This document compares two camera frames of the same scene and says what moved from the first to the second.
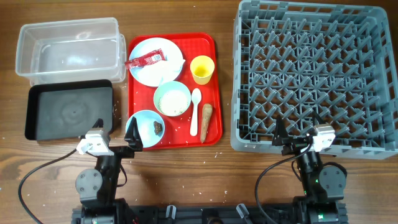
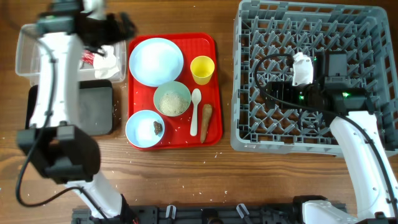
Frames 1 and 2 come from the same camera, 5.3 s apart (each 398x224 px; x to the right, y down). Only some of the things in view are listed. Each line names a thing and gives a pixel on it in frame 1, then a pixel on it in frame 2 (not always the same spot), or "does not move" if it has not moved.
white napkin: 169,69 to 106,66
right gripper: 281,135 to 285,88
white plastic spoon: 196,96 does not move
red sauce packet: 156,55 to 87,56
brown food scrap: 158,127 does not move
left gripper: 134,142 to 117,34
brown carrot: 206,117 does not move
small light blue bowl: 151,127 does not move
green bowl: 172,98 does not move
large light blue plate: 155,74 does not move
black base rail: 211,214 does not move
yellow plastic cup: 202,67 does not move
